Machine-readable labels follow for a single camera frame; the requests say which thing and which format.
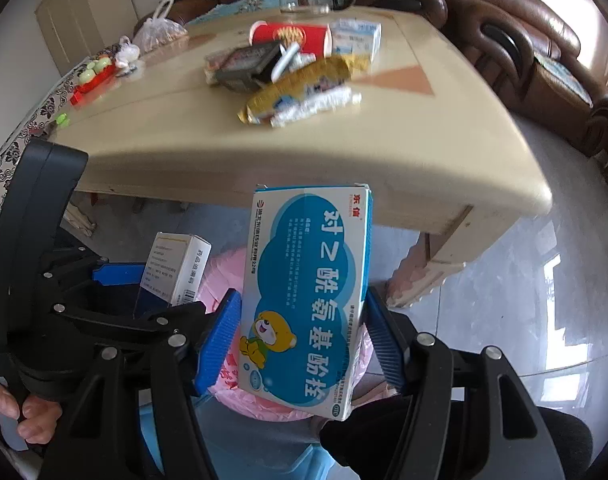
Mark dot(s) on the person's left hand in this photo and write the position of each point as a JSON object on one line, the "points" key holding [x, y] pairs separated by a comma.
{"points": [[36, 412]]}

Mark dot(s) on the blue plastic bin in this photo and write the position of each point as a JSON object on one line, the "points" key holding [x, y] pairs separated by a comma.
{"points": [[264, 452]]}

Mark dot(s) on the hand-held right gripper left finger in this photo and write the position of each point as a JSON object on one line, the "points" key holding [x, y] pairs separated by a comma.
{"points": [[216, 340]]}

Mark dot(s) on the beige coffee table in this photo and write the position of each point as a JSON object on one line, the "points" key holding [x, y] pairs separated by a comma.
{"points": [[159, 150]]}

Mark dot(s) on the red tray with green toys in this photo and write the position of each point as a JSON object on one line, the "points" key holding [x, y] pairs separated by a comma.
{"points": [[96, 76]]}

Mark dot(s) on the white medicine box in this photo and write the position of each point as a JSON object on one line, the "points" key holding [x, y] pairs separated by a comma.
{"points": [[176, 265]]}

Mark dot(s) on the blue bear-print medicine box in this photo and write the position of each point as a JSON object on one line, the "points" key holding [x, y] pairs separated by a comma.
{"points": [[304, 285]]}

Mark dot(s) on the clear crinkled plastic wrapper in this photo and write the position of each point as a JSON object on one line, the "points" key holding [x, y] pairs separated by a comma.
{"points": [[316, 106]]}

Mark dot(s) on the small green toy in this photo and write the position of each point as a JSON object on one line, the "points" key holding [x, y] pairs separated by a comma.
{"points": [[62, 119]]}

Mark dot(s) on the black-white patterned cloth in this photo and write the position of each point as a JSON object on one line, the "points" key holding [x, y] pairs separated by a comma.
{"points": [[14, 160]]}

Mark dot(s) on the black cigarette box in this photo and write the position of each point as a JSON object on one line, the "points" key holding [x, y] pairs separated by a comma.
{"points": [[244, 66]]}

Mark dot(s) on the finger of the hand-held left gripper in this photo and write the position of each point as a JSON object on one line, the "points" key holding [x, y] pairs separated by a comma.
{"points": [[116, 275], [184, 312]]}

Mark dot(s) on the yellow snack wrapper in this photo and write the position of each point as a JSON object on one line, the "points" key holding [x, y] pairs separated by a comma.
{"points": [[294, 89]]}

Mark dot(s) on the red paper cup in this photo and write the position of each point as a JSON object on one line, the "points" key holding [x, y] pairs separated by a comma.
{"points": [[289, 37]]}

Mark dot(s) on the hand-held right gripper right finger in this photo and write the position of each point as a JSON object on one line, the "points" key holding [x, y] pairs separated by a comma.
{"points": [[384, 345]]}

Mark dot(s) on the blue floral cloth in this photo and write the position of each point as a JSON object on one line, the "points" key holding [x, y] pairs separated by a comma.
{"points": [[234, 7]]}

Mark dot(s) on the small blue-white medicine box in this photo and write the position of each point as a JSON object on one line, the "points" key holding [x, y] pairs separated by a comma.
{"points": [[356, 35]]}

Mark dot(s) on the plastic bag of nuts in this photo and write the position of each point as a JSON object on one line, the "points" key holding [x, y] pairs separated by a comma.
{"points": [[159, 30]]}

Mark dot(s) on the beige cabinet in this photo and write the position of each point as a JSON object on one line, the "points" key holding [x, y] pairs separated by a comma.
{"points": [[84, 10]]}

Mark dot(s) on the white plastic tube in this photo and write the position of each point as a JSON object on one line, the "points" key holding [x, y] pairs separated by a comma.
{"points": [[286, 58]]}

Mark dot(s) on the small white plastic bag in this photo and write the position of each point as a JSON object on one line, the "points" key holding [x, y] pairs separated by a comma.
{"points": [[127, 55]]}

